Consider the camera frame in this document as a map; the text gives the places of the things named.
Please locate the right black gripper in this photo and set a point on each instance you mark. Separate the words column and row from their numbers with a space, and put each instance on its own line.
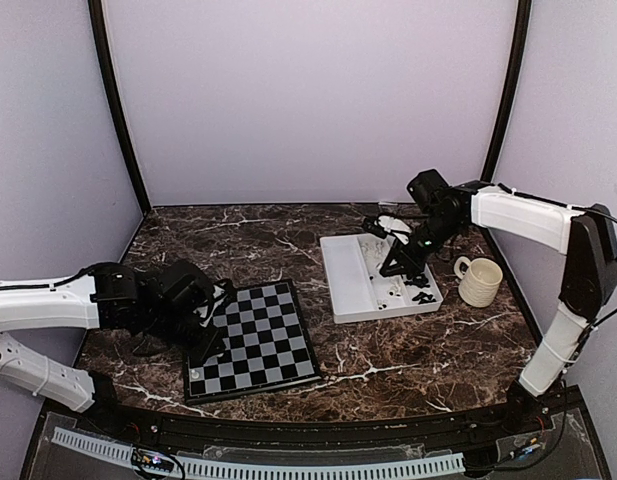
column 405, row 257

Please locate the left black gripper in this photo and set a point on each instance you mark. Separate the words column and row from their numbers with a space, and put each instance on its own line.
column 212, row 344

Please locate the white plastic compartment tray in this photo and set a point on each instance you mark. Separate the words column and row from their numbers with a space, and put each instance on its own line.
column 357, row 290

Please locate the black grey chessboard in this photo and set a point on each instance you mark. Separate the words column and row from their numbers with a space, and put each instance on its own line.
column 268, row 347

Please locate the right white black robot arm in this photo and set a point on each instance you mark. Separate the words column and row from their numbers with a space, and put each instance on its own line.
column 584, row 237

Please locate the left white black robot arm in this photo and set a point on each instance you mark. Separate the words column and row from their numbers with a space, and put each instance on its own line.
column 174, row 305

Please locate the pile of white chess pieces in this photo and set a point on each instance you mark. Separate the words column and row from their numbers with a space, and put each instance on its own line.
column 385, row 289

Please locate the pile of black chess pieces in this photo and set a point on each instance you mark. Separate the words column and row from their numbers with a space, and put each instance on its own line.
column 419, row 288

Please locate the cream ribbed mug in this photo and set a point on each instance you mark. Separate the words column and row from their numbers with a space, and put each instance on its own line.
column 480, row 280

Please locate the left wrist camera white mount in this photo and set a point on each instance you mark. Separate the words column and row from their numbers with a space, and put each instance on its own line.
column 223, row 294

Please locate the white slotted cable duct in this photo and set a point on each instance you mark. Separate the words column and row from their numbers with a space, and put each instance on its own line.
column 152, row 464

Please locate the black front rail base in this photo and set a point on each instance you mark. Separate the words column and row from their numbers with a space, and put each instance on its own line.
column 555, row 442

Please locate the right black frame post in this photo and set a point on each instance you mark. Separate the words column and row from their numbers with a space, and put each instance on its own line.
column 513, row 70

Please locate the black frame post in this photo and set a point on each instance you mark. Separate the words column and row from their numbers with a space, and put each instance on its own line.
column 513, row 70
column 111, row 89

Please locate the left black frame post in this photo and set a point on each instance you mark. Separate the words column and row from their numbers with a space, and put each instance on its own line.
column 111, row 89

